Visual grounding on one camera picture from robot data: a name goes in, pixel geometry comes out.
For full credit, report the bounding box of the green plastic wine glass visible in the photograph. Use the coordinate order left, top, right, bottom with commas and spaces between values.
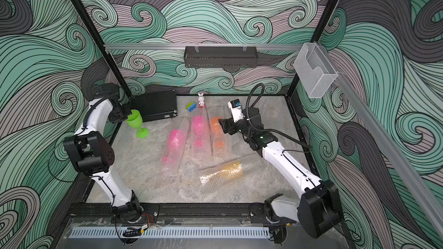
126, 110, 150, 138

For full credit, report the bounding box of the orange plastic wine glass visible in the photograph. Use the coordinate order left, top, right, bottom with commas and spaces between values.
210, 116, 225, 149

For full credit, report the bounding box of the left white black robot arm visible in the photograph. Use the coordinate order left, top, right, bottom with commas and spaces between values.
63, 83, 143, 223

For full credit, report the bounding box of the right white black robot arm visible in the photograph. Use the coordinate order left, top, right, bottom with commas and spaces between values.
219, 84, 344, 240

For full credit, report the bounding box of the bubble wrap of yellow glass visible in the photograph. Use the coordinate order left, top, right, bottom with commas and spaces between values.
197, 155, 263, 190

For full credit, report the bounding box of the yellow wine glass wrapped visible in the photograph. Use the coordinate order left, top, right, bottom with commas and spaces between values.
199, 161, 244, 184

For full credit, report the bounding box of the magenta wine glass middle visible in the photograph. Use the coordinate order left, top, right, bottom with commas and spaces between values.
192, 115, 205, 148

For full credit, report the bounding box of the pink wine glass left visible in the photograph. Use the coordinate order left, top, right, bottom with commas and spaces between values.
162, 129, 186, 164

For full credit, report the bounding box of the bubble wrap of pink glass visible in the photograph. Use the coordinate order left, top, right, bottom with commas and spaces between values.
160, 118, 190, 175

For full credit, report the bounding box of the black hard case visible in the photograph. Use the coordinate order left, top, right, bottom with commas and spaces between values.
130, 90, 178, 122

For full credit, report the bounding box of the small bunny figurine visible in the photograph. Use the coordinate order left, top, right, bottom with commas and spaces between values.
198, 93, 205, 108

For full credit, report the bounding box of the green blue toy block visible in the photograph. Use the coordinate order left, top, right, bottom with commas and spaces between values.
185, 102, 197, 112

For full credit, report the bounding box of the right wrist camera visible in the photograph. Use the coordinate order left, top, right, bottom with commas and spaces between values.
228, 99, 244, 123

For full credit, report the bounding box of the aluminium back wall rail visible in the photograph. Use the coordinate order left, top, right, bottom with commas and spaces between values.
104, 43, 303, 51

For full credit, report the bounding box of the aluminium wall rail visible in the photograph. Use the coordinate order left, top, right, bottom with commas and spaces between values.
104, 43, 303, 51
321, 42, 443, 234

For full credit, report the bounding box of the black perforated wall tray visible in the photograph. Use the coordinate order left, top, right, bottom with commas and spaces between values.
183, 46, 258, 69

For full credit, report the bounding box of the clear plastic wall bin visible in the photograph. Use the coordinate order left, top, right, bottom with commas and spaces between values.
294, 43, 338, 99

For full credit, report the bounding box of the black front mounting rail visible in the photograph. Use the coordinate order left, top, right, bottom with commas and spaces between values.
65, 202, 341, 219

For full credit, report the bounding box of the white slotted cable duct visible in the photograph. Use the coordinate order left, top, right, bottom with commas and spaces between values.
68, 227, 271, 239

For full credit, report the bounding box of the aluminium right wall rail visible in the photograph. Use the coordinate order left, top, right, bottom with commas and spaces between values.
321, 42, 443, 234

